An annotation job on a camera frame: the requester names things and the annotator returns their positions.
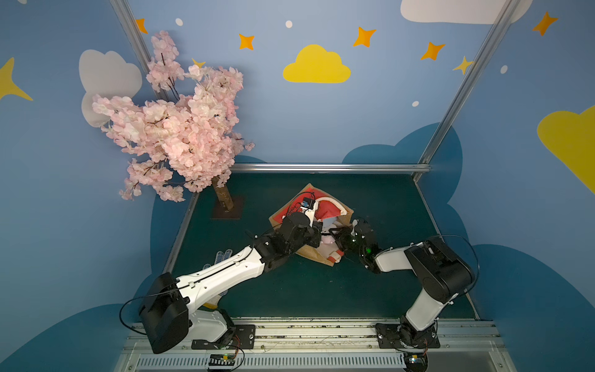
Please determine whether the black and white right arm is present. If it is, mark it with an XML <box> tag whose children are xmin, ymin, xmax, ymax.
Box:
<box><xmin>329</xmin><ymin>220</ymin><xmax>480</xmax><ymax>350</ymax></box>

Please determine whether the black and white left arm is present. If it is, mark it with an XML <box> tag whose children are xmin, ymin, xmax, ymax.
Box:
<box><xmin>139</xmin><ymin>212</ymin><xmax>323</xmax><ymax>354</ymax></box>

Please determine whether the brown artificial tree trunk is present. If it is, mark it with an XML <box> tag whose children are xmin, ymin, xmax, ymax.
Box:
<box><xmin>212</xmin><ymin>176</ymin><xmax>234</xmax><ymax>212</ymax></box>

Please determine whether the small green circuit board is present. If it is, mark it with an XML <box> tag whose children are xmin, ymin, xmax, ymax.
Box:
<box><xmin>207</xmin><ymin>353</ymin><xmax>236</xmax><ymax>370</ymax></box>

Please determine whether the pink cherry blossom foliage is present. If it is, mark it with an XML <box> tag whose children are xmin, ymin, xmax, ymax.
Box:
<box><xmin>92</xmin><ymin>31</ymin><xmax>254</xmax><ymax>202</ymax></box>

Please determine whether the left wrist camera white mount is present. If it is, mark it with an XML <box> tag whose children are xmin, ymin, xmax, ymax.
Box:
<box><xmin>300</xmin><ymin>197</ymin><xmax>318</xmax><ymax>225</ymax></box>

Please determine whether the horizontal aluminium frame rail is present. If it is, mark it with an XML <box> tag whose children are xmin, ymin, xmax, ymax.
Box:
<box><xmin>231</xmin><ymin>163</ymin><xmax>431</xmax><ymax>175</ymax></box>

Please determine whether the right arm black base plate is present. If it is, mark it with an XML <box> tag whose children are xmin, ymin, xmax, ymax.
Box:
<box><xmin>375</xmin><ymin>322</ymin><xmax>441</xmax><ymax>349</ymax></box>

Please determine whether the front aluminium mounting rail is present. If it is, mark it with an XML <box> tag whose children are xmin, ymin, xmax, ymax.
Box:
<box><xmin>115</xmin><ymin>318</ymin><xmax>516</xmax><ymax>371</ymax></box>

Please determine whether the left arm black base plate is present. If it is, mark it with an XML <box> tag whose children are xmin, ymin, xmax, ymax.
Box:
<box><xmin>191</xmin><ymin>325</ymin><xmax>256</xmax><ymax>350</ymax></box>

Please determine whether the right aluminium frame post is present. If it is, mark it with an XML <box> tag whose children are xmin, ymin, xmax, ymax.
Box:
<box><xmin>412</xmin><ymin>0</ymin><xmax>522</xmax><ymax>184</ymax></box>

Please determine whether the aluminium frame post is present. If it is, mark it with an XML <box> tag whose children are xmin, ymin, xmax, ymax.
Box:
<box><xmin>412</xmin><ymin>0</ymin><xmax>522</xmax><ymax>184</ymax></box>
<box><xmin>109</xmin><ymin>0</ymin><xmax>151</xmax><ymax>77</ymax></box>

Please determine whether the left aluminium frame post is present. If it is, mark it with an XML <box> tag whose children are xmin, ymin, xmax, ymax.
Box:
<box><xmin>109</xmin><ymin>0</ymin><xmax>151</xmax><ymax>77</ymax></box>

